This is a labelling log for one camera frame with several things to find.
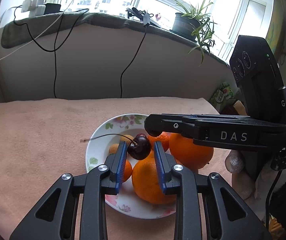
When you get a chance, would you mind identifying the black camera box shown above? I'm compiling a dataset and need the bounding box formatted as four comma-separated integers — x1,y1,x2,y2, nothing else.
230,35,286,180

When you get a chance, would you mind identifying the black cable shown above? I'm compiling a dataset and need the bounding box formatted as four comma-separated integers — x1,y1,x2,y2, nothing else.
13,4,90,99
120,24,148,99

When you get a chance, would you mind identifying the smooth bright orange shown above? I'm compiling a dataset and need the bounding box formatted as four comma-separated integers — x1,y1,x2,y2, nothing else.
169,133,214,170

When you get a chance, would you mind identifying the large speckled orange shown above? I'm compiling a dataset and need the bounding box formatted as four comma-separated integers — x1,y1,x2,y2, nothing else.
132,150,176,205

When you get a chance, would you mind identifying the black power adapter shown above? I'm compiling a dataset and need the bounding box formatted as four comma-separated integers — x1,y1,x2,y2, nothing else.
44,3,61,15

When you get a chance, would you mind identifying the white cable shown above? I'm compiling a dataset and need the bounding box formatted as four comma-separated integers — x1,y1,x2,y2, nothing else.
0,0,75,66

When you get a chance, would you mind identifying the small mandarin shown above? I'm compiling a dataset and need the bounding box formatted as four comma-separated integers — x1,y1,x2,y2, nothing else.
147,132,170,152

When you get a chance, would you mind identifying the black cable right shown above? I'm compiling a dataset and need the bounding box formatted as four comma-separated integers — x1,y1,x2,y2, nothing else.
120,24,148,99

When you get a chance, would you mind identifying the black device on sill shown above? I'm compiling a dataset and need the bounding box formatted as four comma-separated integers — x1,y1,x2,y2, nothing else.
126,7,161,28

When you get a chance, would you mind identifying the potted spider plant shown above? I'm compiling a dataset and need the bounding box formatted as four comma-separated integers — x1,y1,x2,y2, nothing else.
172,0,215,66

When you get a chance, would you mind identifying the floral white plate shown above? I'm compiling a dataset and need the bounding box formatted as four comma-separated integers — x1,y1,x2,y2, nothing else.
86,113,176,219

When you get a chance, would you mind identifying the green snack bag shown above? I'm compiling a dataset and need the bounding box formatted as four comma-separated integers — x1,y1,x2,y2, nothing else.
209,82,235,112

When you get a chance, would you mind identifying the white power strip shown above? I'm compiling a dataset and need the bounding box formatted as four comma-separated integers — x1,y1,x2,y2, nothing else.
21,0,46,17

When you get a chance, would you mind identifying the cardboard box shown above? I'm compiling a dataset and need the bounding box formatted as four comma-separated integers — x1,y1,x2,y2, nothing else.
221,100,247,116

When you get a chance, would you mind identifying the small tangerine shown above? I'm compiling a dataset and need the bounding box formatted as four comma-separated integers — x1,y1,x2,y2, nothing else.
123,160,133,182

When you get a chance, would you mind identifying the green sill cloth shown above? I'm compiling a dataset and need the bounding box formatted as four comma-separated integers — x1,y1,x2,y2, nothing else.
0,12,230,67

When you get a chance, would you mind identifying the dark cherry long stem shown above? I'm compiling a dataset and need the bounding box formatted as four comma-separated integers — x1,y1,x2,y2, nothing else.
86,133,151,160

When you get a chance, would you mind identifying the black cable left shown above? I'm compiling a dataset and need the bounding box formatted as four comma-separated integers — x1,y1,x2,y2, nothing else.
13,4,90,99

